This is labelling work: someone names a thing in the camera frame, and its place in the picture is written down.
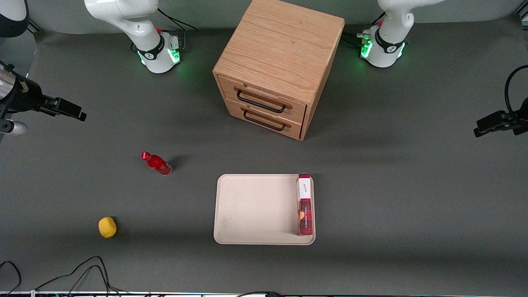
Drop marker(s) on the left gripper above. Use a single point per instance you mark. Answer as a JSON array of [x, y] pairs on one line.
[[520, 121]]

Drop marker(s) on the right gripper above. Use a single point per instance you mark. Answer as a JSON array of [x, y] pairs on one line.
[[28, 97]]

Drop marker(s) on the wooden drawer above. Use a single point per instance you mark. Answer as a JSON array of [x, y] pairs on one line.
[[226, 88], [232, 109]]

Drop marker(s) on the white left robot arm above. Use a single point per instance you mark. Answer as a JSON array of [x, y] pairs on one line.
[[396, 20]]

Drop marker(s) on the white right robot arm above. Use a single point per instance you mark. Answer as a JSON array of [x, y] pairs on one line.
[[123, 16]]

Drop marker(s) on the wooden drawer cabinet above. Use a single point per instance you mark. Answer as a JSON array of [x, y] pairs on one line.
[[284, 41]]

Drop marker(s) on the red plastic bottle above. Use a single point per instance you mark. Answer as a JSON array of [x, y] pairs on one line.
[[159, 164]]

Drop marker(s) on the yellow lemon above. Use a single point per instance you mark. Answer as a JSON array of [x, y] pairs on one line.
[[107, 227]]

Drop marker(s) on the red tartan cookie box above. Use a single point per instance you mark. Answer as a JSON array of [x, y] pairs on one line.
[[305, 214]]

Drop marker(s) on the beige rectangular tray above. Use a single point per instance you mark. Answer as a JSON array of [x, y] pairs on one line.
[[255, 210]]

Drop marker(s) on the black frame rail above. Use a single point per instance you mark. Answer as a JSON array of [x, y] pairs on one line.
[[523, 15], [35, 28]]

